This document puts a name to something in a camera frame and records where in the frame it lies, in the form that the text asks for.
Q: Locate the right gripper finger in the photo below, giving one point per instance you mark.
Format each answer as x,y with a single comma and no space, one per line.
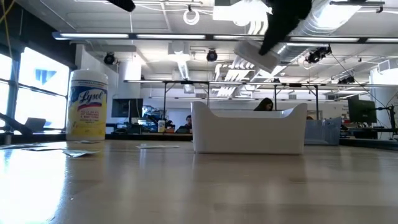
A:
286,18

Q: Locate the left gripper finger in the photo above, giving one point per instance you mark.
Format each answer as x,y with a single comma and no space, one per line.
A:
124,5

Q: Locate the white square wipe packet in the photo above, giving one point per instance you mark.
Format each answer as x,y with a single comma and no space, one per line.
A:
253,57
87,142
43,149

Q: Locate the white plastic tray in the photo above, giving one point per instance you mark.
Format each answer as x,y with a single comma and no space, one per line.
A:
248,137

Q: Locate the green white bandage strip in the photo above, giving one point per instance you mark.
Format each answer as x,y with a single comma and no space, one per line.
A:
157,146
79,152

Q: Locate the white ceiling light fixture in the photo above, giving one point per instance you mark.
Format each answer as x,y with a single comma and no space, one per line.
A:
236,12

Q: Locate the long ceiling light strip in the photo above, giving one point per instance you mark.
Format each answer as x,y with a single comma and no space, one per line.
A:
168,36

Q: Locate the person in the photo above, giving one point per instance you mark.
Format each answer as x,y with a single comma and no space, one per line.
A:
264,104
188,122

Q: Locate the black computer monitor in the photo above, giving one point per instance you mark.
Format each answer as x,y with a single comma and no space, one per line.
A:
361,110
127,108

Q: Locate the yellow Lysol wipes canister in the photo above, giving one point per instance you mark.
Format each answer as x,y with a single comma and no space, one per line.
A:
87,109

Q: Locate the grey translucent plastic bin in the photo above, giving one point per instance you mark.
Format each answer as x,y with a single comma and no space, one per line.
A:
323,132

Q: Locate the small white bottle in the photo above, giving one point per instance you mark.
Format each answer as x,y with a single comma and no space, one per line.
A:
161,126

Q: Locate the grey laptop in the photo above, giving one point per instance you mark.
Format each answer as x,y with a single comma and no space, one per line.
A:
35,124

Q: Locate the silver ventilation duct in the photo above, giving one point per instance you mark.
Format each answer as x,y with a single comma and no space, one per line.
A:
314,26

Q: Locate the black ceiling camera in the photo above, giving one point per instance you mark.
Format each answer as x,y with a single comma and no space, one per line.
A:
317,55
109,58
212,55

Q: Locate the black metal stand frame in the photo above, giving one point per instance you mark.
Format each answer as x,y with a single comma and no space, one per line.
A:
186,82
295,84

